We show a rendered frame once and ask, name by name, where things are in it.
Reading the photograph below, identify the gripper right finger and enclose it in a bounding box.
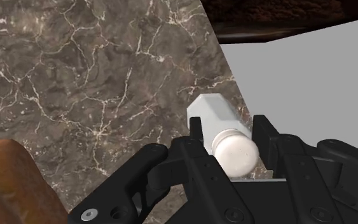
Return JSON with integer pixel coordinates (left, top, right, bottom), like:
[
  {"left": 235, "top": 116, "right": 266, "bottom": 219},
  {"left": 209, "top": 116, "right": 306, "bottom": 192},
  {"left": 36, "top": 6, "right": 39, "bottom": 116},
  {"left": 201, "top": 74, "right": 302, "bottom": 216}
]
[{"left": 251, "top": 115, "right": 358, "bottom": 224}]

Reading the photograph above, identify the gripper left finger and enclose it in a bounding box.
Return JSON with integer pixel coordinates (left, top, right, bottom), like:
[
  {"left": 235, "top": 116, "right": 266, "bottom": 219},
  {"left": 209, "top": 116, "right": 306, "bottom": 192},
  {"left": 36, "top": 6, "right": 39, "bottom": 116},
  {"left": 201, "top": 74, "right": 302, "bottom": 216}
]
[{"left": 67, "top": 116, "right": 255, "bottom": 224}]

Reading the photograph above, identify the white salt shaker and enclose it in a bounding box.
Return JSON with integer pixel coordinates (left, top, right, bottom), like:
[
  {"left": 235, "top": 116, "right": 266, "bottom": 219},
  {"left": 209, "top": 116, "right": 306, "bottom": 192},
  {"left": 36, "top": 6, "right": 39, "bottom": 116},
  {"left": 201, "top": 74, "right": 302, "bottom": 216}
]
[{"left": 186, "top": 93, "right": 260, "bottom": 179}]

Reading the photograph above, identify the brown bread loaf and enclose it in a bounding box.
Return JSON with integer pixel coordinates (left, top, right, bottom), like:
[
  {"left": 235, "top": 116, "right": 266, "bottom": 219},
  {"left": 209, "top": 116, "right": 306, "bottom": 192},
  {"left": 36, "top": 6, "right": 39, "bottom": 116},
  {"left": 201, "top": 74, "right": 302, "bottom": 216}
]
[{"left": 0, "top": 138, "right": 69, "bottom": 224}]

